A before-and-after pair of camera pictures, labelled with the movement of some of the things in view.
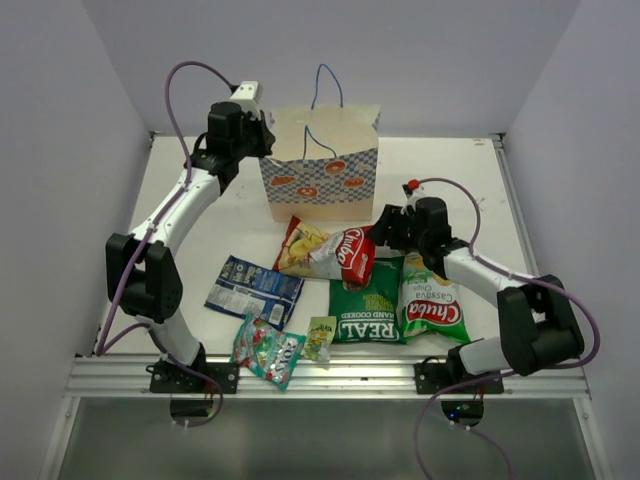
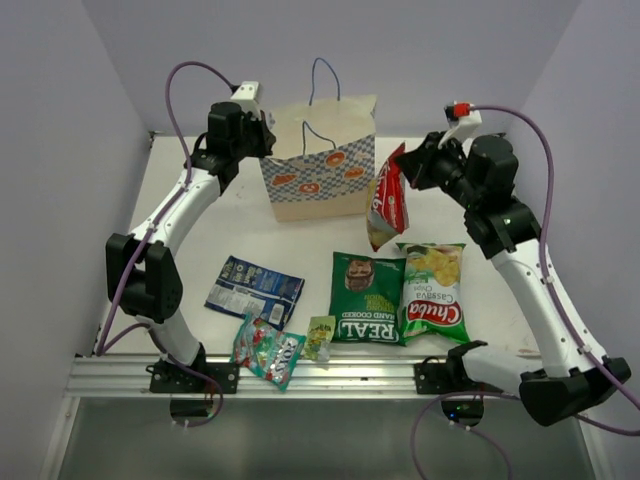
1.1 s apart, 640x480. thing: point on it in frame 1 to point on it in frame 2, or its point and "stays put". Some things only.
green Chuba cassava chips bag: [429, 303] stays put
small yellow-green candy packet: [320, 336] stays put
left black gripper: [265, 136] stays put
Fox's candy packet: [267, 351] stays put
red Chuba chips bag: [348, 254] to [388, 214]
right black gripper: [382, 234] to [415, 164]
